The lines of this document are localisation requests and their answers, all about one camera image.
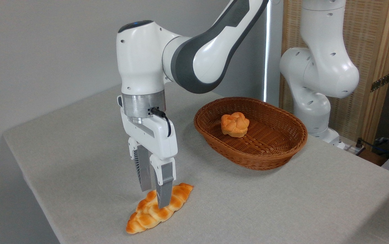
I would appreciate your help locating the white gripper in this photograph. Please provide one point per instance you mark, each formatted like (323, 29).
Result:
(155, 139)

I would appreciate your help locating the long braided bread loaf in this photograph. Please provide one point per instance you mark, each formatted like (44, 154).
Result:
(147, 217)

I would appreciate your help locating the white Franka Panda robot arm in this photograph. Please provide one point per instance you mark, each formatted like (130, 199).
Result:
(140, 61)

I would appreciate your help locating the round knotted bread bun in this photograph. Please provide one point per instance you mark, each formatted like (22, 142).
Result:
(235, 124)

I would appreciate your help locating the brown oval wicker basket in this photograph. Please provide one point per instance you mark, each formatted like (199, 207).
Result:
(268, 149)

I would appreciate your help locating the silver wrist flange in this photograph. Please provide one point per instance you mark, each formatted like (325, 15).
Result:
(140, 103)

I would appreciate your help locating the grey tablecloth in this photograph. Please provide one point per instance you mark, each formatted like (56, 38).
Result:
(79, 152)

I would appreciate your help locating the bright vertical light strip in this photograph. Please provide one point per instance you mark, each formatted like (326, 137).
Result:
(266, 67)

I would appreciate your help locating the brass screen hinge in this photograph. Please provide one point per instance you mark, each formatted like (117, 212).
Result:
(380, 82)

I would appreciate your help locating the wooden rattan folding screen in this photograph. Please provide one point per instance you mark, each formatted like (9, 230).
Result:
(370, 34)

